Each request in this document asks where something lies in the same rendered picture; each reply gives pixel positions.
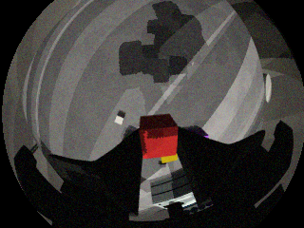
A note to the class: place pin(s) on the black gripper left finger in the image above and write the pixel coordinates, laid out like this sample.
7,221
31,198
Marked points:
117,174

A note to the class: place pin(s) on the yellow block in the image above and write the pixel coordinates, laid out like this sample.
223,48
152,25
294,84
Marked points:
169,158

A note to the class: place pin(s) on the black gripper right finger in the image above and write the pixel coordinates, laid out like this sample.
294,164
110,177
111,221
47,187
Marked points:
208,163

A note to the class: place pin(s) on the purple cube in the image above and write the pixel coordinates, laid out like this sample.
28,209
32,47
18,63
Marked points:
199,131

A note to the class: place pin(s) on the red block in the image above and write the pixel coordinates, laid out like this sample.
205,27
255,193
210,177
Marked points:
159,136

